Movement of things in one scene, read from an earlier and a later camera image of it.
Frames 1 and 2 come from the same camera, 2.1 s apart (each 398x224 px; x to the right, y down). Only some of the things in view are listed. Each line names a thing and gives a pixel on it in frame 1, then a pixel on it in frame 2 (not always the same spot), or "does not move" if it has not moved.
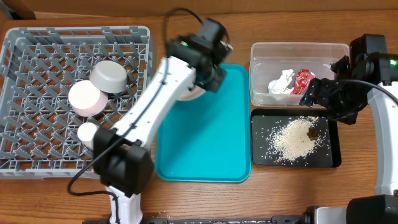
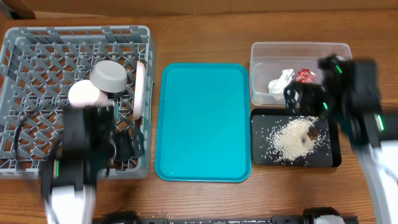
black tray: x=295 y=137 does not move
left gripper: x=216 y=78 → x=123 y=145
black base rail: x=307 y=219 does not move
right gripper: x=317 y=94 → x=307 y=93
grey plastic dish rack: x=38 y=65 does not move
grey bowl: x=108 y=76 does not move
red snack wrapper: x=302 y=81 does not move
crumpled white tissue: x=280 y=86 does not move
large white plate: x=194 y=92 → x=139 y=91
